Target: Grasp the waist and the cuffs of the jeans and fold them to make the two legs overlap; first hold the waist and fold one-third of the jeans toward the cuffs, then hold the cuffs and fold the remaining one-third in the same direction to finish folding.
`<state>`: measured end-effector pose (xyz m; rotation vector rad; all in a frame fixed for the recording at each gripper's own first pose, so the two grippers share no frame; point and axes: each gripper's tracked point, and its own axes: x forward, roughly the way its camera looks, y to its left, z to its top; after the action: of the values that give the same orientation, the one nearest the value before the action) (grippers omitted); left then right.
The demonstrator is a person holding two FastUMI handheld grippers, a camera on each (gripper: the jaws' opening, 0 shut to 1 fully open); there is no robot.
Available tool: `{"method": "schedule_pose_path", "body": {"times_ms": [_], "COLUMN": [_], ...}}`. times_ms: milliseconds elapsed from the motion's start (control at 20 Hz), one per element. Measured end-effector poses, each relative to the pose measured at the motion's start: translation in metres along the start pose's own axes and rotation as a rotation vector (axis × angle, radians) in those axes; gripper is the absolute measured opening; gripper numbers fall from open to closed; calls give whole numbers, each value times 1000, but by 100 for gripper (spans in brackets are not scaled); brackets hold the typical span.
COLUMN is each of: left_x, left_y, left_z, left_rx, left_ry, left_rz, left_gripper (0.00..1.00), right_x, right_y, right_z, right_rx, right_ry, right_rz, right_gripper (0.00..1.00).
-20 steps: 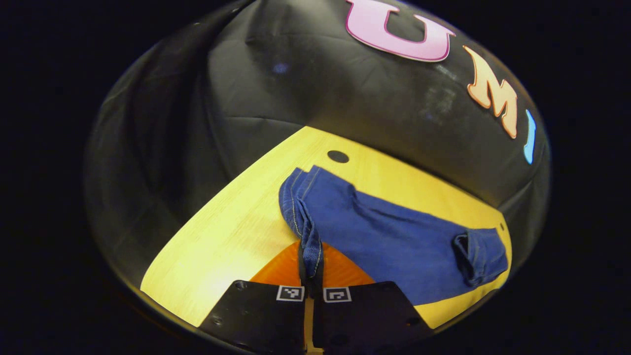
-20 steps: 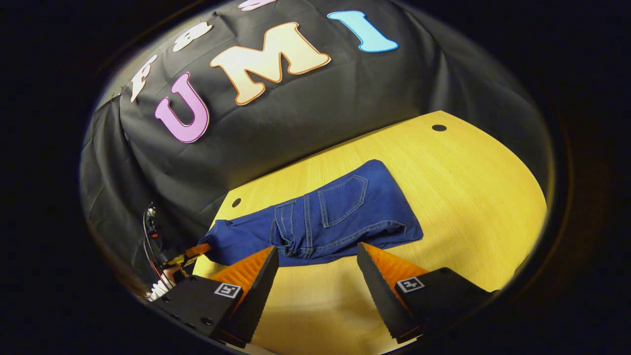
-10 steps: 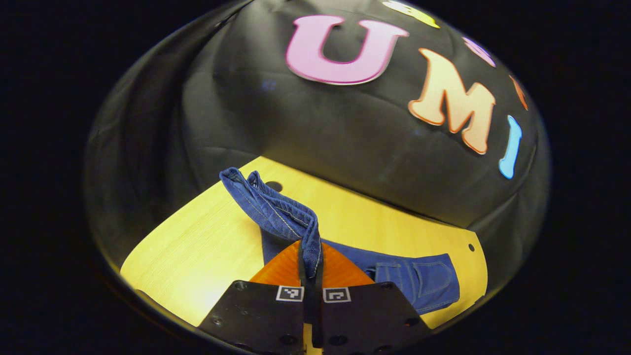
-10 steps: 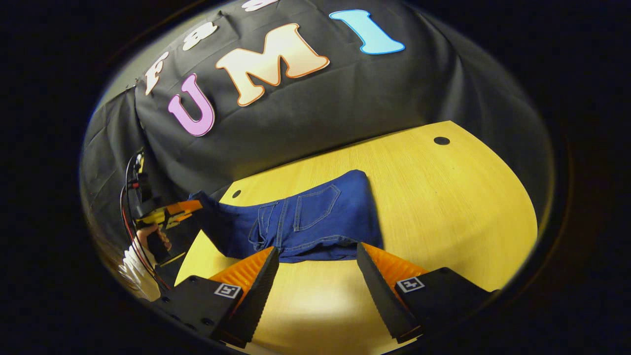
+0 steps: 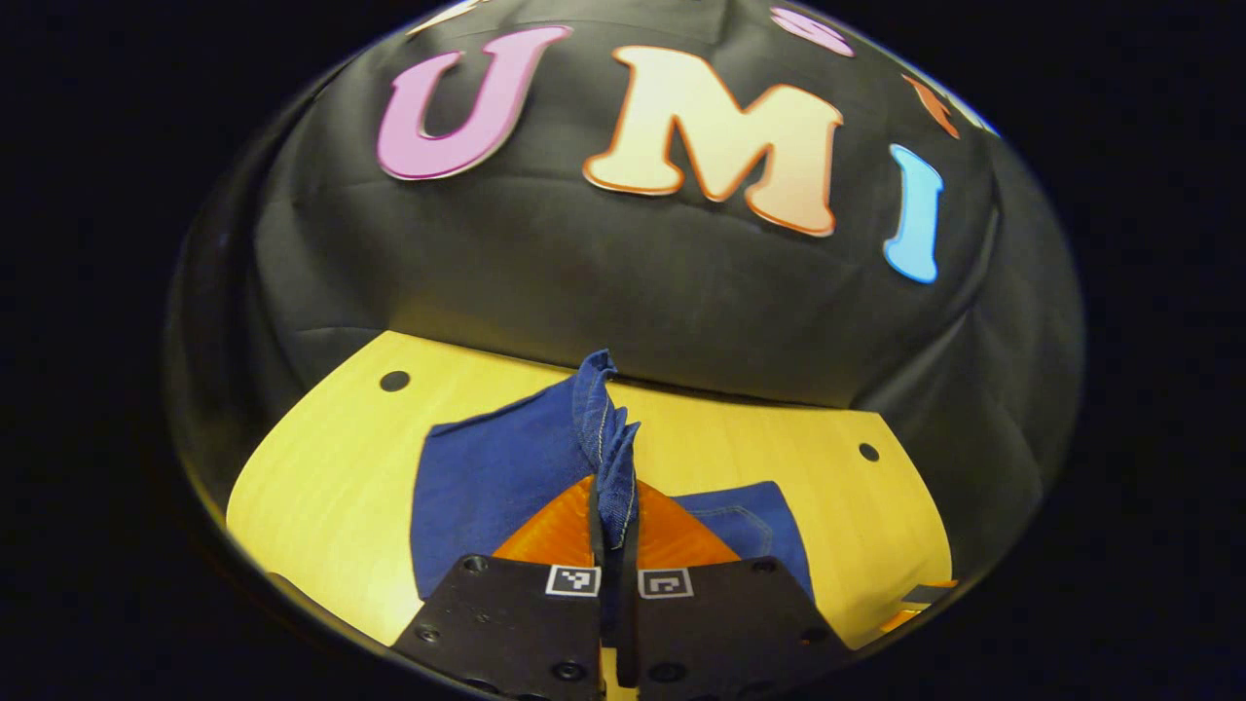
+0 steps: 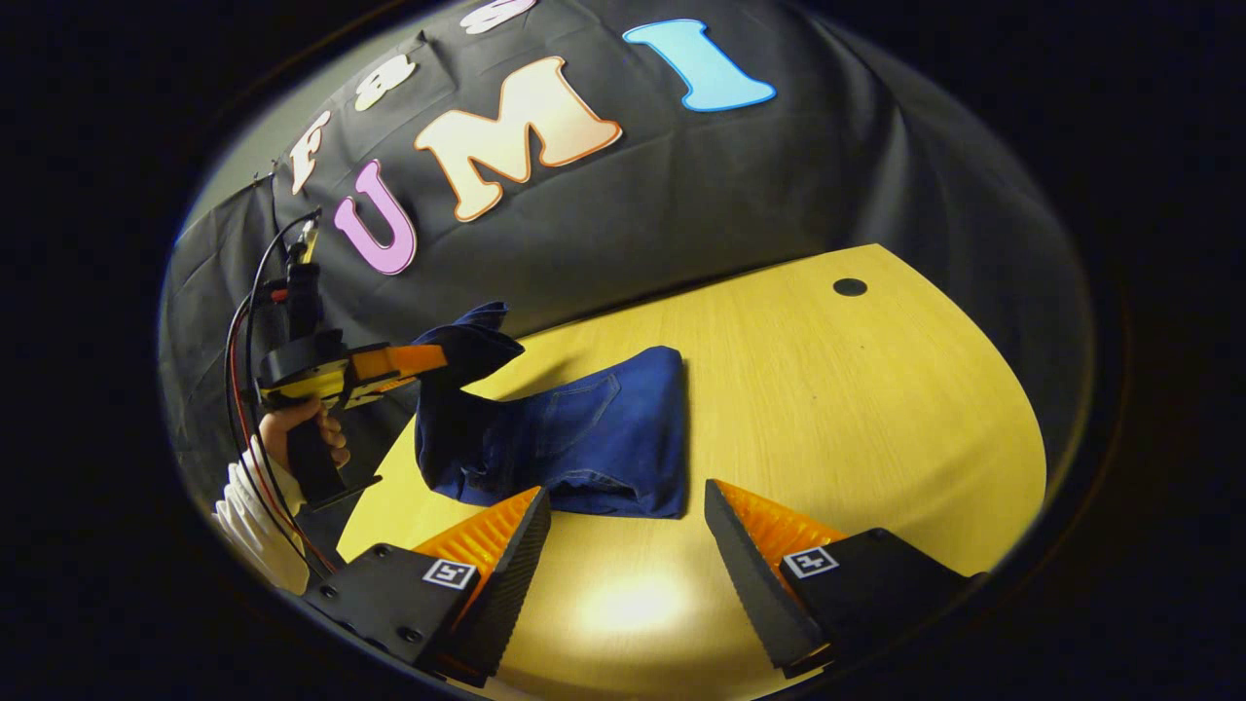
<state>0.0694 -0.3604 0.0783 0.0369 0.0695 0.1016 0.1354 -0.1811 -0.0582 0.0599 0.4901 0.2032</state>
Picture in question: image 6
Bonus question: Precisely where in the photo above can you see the black backdrop cloth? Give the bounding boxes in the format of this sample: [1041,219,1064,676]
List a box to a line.
[159,0,1096,507]

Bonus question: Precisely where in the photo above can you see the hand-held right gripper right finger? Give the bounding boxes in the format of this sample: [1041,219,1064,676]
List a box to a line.
[703,478,974,681]

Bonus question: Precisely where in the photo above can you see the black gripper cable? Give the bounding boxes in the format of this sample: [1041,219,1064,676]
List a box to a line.
[224,208,327,580]

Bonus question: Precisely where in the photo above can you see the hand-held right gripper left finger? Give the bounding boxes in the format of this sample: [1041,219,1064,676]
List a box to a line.
[302,486,553,687]

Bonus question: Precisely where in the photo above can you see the blue jeans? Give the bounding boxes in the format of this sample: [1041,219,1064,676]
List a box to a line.
[413,301,690,520]

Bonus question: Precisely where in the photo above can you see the red gripper cable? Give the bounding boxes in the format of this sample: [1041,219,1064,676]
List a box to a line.
[230,288,337,575]

